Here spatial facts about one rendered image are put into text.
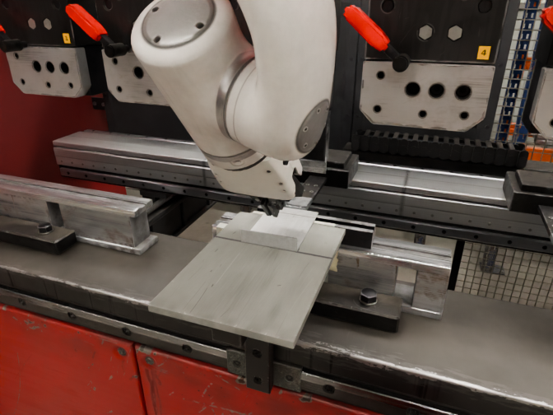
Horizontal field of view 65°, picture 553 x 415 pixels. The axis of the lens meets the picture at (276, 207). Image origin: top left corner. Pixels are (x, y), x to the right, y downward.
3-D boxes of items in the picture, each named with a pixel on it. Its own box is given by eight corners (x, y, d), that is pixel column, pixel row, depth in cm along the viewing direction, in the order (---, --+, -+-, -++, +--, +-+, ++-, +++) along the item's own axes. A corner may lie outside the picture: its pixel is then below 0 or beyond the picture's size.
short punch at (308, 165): (262, 168, 68) (262, 108, 64) (267, 164, 70) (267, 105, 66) (324, 175, 65) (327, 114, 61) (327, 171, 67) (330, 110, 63)
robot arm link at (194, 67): (293, 108, 43) (224, 79, 47) (260, -6, 31) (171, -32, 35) (245, 173, 41) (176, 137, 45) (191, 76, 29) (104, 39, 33)
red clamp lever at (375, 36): (350, 1, 48) (411, 63, 48) (356, 1, 51) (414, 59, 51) (338, 15, 48) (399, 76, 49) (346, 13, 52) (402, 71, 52)
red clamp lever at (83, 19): (64, 1, 60) (115, 50, 60) (85, 1, 63) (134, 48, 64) (59, 11, 61) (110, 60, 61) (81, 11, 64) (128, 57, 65)
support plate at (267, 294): (148, 311, 51) (147, 305, 50) (240, 216, 73) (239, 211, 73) (293, 349, 45) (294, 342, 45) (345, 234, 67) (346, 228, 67)
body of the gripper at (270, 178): (291, 109, 46) (307, 164, 56) (206, 102, 49) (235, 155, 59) (272, 170, 43) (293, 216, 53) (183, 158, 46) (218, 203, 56)
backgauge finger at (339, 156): (262, 212, 76) (262, 185, 73) (304, 164, 98) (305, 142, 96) (329, 222, 72) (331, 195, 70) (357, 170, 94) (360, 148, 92)
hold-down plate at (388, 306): (215, 292, 73) (214, 277, 72) (229, 275, 77) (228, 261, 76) (397, 334, 64) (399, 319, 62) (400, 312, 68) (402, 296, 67)
